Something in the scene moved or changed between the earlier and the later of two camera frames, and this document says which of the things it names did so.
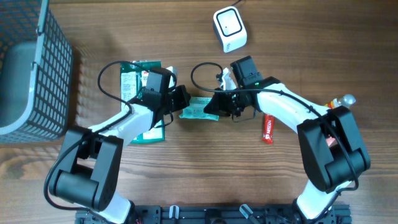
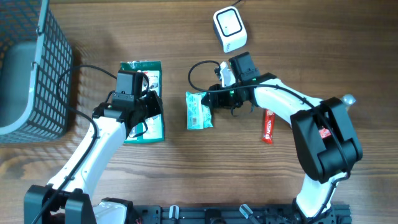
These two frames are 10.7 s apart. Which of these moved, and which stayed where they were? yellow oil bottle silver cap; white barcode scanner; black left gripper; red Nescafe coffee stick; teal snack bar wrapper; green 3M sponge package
Moved: teal snack bar wrapper; black left gripper
Stayed: green 3M sponge package; red Nescafe coffee stick; white barcode scanner; yellow oil bottle silver cap
